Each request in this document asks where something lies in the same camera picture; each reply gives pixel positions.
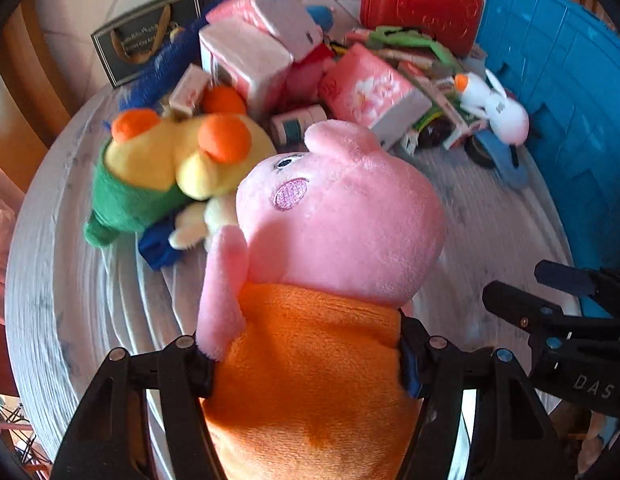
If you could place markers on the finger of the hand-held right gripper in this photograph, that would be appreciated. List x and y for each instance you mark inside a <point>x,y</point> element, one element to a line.
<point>574,282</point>
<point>529,315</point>

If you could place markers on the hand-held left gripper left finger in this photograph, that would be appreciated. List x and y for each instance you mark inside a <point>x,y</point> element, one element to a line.
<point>190,360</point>

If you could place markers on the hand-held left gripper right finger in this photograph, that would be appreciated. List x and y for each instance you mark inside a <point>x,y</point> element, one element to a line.
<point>412,370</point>

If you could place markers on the pink pig plush orange dress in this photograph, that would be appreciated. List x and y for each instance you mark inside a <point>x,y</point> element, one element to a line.
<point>340,220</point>

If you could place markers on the blue plastic crate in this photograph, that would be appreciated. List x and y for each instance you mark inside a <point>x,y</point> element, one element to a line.
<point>554,110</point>

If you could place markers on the light blue striped tablecloth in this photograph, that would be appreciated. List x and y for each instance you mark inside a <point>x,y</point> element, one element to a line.
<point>90,310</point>

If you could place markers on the blue flat round object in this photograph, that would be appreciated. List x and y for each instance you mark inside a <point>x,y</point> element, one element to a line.
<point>504,162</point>

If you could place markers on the white rabbit toy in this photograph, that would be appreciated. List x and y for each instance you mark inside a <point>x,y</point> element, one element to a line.
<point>504,110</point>

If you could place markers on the yellow green plush duck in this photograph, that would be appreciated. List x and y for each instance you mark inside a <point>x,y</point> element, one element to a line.
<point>140,180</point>

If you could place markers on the heap of small packets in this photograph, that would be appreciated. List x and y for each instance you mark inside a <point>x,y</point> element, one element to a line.
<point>439,95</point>

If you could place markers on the white green medicine box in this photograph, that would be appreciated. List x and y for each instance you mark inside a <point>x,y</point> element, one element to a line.
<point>295,127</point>

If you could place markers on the white red small box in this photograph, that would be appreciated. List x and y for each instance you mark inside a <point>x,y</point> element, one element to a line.
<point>187,90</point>

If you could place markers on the blue feather duster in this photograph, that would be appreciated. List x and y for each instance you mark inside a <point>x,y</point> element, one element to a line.
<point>165,65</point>

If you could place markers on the red small suitcase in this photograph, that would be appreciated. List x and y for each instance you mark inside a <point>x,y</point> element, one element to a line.
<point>419,5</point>

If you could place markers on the blue plush toy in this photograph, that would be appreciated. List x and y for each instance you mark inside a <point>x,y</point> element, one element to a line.
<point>320,16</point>

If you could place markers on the curved wooden wall frame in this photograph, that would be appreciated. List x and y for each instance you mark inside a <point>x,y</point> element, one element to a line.
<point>30,85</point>

